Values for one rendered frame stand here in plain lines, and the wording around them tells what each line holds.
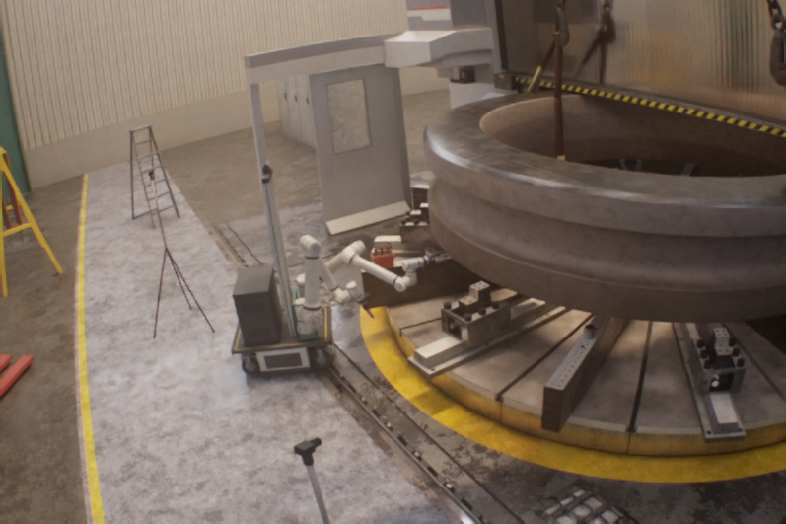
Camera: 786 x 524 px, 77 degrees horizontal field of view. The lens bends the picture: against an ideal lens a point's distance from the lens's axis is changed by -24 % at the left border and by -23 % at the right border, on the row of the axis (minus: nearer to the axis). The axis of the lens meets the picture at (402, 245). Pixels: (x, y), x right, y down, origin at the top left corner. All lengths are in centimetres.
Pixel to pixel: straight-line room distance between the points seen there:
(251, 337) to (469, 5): 490
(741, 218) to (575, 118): 444
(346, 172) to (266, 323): 377
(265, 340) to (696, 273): 366
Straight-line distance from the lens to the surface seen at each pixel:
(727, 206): 415
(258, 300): 535
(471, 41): 789
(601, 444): 448
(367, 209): 899
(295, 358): 551
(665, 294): 431
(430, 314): 569
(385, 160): 895
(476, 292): 489
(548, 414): 412
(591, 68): 806
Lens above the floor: 302
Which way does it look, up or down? 22 degrees down
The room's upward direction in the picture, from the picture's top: 6 degrees counter-clockwise
